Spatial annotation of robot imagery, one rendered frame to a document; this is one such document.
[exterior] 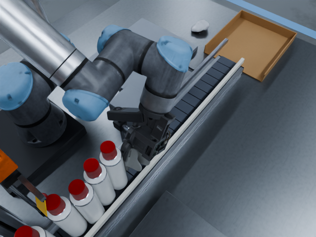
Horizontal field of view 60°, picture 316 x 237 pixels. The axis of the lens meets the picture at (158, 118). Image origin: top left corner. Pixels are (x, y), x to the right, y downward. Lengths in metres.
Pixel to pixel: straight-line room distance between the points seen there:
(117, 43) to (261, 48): 0.79
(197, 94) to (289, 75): 0.40
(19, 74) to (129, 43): 0.33
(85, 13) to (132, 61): 0.86
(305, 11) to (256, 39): 1.92
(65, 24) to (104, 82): 0.87
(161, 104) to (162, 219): 0.32
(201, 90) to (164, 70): 0.43
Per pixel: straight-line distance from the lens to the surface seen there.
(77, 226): 0.70
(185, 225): 0.75
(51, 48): 0.51
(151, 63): 0.56
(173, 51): 0.54
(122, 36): 0.59
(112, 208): 0.73
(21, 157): 0.93
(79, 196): 0.59
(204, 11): 1.39
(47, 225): 0.71
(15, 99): 0.77
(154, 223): 0.75
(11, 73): 0.81
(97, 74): 0.52
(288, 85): 1.14
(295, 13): 3.10
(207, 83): 0.99
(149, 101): 0.58
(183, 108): 0.91
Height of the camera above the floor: 1.61
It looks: 56 degrees down
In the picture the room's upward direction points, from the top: straight up
